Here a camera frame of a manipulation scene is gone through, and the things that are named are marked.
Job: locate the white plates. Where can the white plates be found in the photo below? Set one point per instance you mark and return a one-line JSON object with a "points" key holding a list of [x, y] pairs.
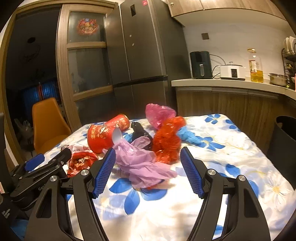
{"points": [[290, 44]]}

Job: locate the blue floral tablecloth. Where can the blue floral tablecloth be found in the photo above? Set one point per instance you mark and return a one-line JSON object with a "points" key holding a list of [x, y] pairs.
{"points": [[231, 150]]}

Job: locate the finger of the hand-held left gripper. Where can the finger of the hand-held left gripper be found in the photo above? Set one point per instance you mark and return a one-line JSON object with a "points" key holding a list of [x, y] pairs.
{"points": [[60, 155], [34, 161]]}

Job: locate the black plastic bag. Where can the black plastic bag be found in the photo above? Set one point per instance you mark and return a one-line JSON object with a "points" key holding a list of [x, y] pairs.
{"points": [[138, 133]]}

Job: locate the dark green air fryer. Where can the dark green air fryer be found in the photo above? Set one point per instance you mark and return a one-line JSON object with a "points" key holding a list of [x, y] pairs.
{"points": [[200, 64]]}

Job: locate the red paper cup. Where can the red paper cup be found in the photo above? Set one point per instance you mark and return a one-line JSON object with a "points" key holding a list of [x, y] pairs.
{"points": [[99, 139]]}

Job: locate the red crinkled plastic bag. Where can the red crinkled plastic bag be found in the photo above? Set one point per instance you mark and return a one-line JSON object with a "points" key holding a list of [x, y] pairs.
{"points": [[167, 143]]}

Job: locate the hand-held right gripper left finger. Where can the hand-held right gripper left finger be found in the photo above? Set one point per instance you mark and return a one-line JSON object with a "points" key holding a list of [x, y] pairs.
{"points": [[105, 173]]}

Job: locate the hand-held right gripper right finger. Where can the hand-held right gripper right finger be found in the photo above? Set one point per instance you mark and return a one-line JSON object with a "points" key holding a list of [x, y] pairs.
{"points": [[192, 171]]}

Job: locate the red tin can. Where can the red tin can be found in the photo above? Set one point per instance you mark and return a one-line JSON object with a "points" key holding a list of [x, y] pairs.
{"points": [[120, 122]]}

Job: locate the black dish rack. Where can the black dish rack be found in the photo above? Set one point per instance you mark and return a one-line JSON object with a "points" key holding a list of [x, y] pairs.
{"points": [[290, 62]]}

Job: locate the grey plastic bag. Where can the grey plastic bag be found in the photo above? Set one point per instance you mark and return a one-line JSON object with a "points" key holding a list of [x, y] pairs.
{"points": [[23, 129]]}

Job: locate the dark wall socket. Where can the dark wall socket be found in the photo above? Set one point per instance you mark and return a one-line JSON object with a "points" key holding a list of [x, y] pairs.
{"points": [[204, 36]]}

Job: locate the purple plastic bag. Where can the purple plastic bag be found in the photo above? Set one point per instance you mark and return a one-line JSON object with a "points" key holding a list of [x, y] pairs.
{"points": [[141, 164]]}

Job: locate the black trash bin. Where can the black trash bin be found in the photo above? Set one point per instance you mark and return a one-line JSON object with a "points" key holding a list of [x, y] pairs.
{"points": [[282, 139]]}

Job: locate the grey refrigerator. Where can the grey refrigerator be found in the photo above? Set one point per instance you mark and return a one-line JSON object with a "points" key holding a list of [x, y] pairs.
{"points": [[143, 58]]}

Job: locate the wooden upper cabinet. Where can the wooden upper cabinet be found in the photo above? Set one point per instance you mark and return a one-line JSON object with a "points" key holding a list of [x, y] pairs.
{"points": [[208, 7]]}

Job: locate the pink plastic bag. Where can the pink plastic bag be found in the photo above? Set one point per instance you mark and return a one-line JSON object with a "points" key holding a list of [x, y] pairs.
{"points": [[157, 113]]}

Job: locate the blue ribbed container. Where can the blue ribbed container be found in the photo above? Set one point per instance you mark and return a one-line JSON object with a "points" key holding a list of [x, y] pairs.
{"points": [[32, 95]]}

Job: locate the cooking oil bottle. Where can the cooking oil bottle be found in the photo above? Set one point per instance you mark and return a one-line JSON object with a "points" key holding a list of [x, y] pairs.
{"points": [[255, 74]]}

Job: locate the wooden glass sliding door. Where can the wooden glass sliding door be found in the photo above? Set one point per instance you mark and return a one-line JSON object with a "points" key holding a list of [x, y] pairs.
{"points": [[62, 69]]}

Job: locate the red snack wrapper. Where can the red snack wrapper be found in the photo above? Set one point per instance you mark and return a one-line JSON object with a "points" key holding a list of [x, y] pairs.
{"points": [[78, 162]]}

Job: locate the wooden kitchen counter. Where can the wooden kitchen counter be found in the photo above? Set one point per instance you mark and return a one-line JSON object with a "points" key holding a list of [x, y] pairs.
{"points": [[231, 109]]}

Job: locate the steel pot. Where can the steel pot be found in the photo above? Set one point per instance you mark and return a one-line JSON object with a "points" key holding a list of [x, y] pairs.
{"points": [[277, 80]]}

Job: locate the white rice cooker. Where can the white rice cooker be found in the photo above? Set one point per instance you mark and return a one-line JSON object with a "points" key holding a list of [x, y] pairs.
{"points": [[231, 71]]}

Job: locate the blue plastic bag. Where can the blue plastic bag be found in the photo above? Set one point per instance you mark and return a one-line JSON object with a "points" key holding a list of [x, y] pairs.
{"points": [[188, 136]]}

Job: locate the red round door decoration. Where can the red round door decoration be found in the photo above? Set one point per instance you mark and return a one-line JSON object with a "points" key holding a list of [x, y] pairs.
{"points": [[87, 26]]}

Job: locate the orange chair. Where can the orange chair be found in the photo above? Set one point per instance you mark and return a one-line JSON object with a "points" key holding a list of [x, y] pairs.
{"points": [[48, 125]]}

